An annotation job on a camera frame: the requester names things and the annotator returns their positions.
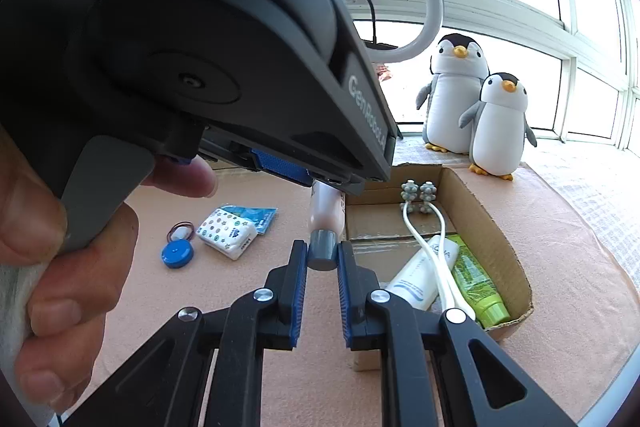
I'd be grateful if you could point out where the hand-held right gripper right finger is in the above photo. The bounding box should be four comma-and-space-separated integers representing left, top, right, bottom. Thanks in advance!
337, 241, 581, 427

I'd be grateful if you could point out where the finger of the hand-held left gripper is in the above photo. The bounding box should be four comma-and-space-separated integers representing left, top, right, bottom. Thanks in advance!
227, 142, 368, 196

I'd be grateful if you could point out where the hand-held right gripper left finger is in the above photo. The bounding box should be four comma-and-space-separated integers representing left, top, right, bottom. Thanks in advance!
62, 239, 308, 427

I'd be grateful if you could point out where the blue wipes packet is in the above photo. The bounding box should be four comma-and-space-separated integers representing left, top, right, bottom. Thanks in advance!
227, 204, 278, 236

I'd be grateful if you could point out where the pink bottle with grey cap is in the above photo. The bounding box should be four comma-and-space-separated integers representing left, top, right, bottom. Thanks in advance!
306, 181, 347, 272

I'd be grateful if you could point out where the cardboard box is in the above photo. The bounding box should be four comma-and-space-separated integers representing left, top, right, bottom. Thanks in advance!
344, 163, 535, 373

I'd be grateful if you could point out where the patterned tissue pack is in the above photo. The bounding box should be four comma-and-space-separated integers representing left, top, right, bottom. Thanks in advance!
195, 206, 258, 261

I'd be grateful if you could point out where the white roller massager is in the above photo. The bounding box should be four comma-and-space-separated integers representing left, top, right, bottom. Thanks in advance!
400, 179, 478, 323

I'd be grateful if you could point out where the maroon hair tie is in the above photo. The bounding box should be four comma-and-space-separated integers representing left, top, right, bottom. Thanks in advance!
166, 221, 195, 242

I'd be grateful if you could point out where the green hand cream tube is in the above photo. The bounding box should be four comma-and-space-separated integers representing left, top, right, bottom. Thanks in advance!
446, 234, 512, 329

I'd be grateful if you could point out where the person's left hand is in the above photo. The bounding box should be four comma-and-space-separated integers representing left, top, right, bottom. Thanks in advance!
0, 123, 219, 415

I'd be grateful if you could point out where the pink blanket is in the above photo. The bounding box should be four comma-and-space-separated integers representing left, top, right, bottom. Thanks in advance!
75, 164, 633, 427

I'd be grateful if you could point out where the white tube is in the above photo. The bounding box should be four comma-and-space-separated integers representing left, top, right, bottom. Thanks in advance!
384, 236, 460, 312

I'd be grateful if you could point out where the blue round disc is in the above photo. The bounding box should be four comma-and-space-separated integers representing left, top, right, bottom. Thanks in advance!
161, 239, 195, 269

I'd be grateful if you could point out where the large penguin plush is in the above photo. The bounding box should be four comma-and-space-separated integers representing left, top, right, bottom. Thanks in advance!
416, 33, 491, 155

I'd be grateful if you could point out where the small penguin plush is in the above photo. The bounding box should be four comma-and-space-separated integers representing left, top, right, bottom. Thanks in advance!
459, 72, 537, 182

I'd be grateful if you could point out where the white ring light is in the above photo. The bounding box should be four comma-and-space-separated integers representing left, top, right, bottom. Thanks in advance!
325, 0, 442, 66

